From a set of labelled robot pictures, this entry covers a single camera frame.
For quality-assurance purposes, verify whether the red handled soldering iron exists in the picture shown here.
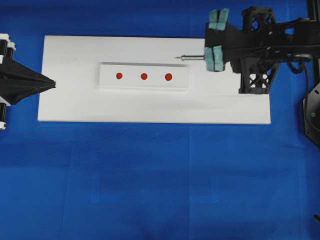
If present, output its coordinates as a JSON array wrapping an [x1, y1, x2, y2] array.
[[175, 55, 205, 61]]

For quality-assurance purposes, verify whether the black object at edge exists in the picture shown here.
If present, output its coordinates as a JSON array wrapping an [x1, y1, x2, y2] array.
[[313, 213, 320, 223]]

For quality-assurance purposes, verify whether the small white raised plate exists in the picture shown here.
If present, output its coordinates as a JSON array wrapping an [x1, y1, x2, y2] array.
[[99, 62, 190, 92]]

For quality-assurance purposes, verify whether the large white base board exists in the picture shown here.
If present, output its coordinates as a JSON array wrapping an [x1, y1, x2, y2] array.
[[37, 35, 271, 125]]

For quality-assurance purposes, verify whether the black aluminium frame post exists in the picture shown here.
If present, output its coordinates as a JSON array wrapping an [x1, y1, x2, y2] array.
[[306, 0, 320, 22]]

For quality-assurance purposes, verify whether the blue table cloth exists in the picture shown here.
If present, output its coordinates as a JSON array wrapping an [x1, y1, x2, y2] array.
[[0, 0, 320, 240]]

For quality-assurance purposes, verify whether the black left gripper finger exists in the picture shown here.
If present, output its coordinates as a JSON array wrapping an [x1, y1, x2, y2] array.
[[0, 56, 56, 84], [0, 82, 56, 105]]

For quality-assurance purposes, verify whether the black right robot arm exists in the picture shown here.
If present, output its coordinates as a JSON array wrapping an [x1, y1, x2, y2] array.
[[204, 6, 320, 95]]

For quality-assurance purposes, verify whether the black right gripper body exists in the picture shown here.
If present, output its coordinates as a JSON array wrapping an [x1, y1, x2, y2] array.
[[231, 6, 295, 95]]

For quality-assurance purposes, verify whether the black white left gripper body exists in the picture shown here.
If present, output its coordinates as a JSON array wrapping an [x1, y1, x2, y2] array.
[[0, 32, 16, 130]]

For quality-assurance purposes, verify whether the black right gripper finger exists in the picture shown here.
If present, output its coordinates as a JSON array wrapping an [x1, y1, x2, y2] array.
[[204, 45, 242, 73], [204, 8, 243, 48]]

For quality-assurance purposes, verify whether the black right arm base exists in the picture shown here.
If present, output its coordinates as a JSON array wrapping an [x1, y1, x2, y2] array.
[[302, 80, 320, 148]]

